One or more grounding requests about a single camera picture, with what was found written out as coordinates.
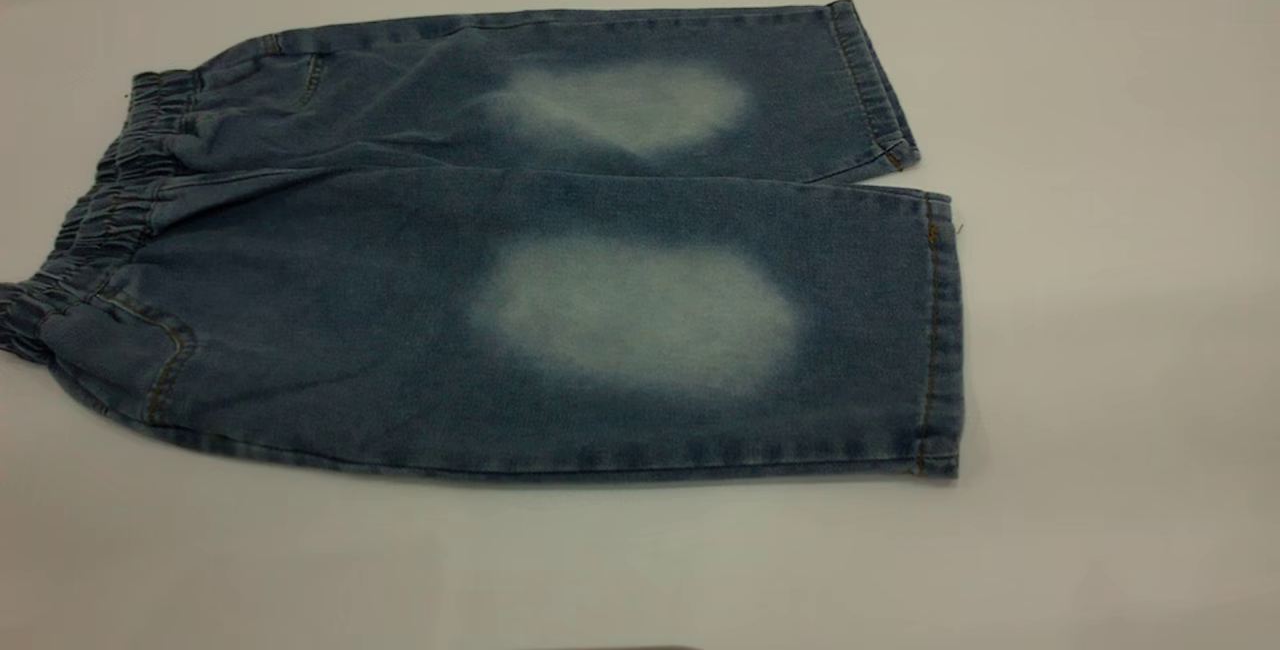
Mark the blue denim kids pants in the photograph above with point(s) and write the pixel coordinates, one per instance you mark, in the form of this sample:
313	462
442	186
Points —
400	330

